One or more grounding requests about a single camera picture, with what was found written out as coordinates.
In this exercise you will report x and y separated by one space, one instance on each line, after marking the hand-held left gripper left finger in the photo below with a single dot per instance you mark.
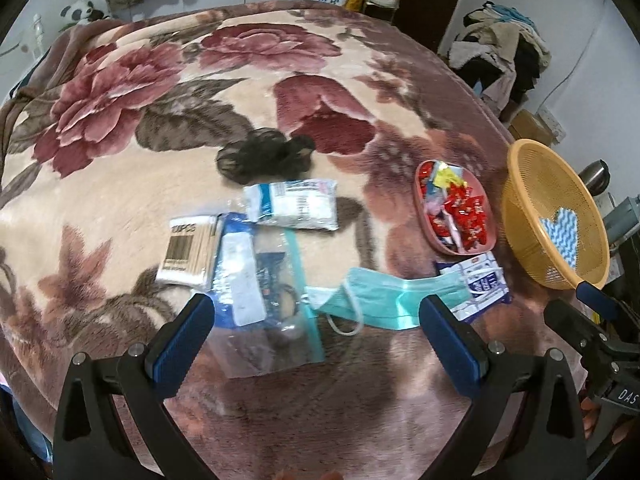
187 340

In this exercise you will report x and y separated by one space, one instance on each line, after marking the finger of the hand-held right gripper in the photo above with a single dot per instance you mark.
575 325
595 297

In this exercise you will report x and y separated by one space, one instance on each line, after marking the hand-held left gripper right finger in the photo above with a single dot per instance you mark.
450 345

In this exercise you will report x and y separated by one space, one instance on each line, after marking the clear zip bag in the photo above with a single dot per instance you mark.
260 352

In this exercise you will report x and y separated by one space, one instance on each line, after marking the blue white wipes packet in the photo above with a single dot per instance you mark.
485 280

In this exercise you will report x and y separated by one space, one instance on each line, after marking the teal face mask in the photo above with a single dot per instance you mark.
390 300

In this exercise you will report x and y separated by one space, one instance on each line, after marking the white blue-edged packet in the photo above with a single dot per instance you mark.
235 280

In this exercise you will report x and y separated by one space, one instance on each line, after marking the cotton swab pack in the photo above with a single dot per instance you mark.
187 255

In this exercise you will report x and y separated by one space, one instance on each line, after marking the orange plastic basket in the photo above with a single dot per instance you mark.
530 230

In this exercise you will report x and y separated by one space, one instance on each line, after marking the dark blue packet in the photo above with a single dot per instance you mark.
270 275

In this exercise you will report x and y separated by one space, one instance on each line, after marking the black sheer scrunchie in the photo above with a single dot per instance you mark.
250 160

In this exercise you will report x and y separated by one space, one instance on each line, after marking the person's right hand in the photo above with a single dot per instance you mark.
590 420

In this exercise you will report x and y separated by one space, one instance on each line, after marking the blue white wavy cloth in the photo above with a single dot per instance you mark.
562 235

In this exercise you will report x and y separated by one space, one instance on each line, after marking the grey metal box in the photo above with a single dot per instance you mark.
622 220

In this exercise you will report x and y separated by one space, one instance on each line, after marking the pile of wrapped candies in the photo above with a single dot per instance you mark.
465 215

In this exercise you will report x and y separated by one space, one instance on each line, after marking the pink plastic tray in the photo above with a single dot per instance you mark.
421 210

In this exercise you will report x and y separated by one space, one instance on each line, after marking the floral plush blanket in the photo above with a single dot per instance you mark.
125 185

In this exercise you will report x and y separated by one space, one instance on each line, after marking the white power outlet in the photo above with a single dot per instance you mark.
552 125

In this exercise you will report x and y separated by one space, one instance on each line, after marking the cardboard box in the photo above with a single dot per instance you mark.
525 127

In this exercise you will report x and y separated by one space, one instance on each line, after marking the pile of clothes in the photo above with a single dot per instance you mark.
500 45

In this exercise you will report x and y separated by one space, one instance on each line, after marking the dark brown door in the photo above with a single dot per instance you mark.
430 0

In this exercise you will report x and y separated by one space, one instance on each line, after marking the panda plush toy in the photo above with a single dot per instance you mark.
80 10

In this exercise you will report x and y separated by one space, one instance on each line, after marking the gold frame cart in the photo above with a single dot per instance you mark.
382 7

